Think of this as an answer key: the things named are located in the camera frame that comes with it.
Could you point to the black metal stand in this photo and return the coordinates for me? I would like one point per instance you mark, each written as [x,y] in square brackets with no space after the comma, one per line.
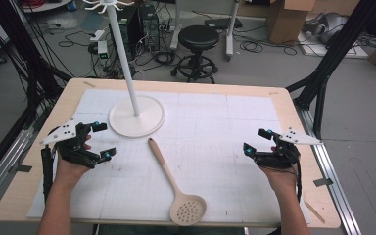
[333,55]
[23,58]

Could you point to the person's left hand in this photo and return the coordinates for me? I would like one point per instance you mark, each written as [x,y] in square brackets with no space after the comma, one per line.
[68,171]

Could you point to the beige slotted spoon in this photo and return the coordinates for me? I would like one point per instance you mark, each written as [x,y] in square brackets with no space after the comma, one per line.
[162,163]

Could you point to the white power strip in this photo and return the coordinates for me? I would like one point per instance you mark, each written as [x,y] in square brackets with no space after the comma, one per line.
[97,36]

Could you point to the person's right hand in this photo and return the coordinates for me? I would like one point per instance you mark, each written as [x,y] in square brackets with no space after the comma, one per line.
[279,179]

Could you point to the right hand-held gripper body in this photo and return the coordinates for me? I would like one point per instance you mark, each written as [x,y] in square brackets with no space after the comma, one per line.
[282,153]

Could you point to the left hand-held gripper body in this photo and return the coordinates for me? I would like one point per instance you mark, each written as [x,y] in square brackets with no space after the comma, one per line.
[66,130]

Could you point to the white grid mat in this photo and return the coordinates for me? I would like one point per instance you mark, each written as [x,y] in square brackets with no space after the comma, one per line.
[225,130]

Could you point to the tall cardboard box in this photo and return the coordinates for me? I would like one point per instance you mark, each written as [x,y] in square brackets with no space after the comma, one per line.
[287,23]

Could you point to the black round stool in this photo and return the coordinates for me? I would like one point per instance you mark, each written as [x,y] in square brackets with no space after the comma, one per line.
[198,37]

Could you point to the white frame leg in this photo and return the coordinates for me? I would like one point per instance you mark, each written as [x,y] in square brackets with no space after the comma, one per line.
[231,32]
[176,26]

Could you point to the aluminium rail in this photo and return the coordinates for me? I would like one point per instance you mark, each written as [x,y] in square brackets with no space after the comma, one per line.
[3,163]
[336,182]

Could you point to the black computer tower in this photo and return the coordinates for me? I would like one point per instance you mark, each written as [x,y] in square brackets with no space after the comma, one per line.
[149,31]

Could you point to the grey device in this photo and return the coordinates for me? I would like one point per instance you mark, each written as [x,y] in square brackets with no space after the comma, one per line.
[326,26]

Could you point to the flat black box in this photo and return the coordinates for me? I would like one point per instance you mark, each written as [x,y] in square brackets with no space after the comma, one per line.
[223,23]

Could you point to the white hook rack stand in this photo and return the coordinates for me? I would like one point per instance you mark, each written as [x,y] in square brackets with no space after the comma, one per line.
[136,119]

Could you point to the thin wooden stick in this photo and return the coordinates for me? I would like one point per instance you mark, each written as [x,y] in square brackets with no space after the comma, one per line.
[314,212]

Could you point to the black tape strip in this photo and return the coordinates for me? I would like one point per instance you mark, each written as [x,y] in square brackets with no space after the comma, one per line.
[323,182]
[21,168]

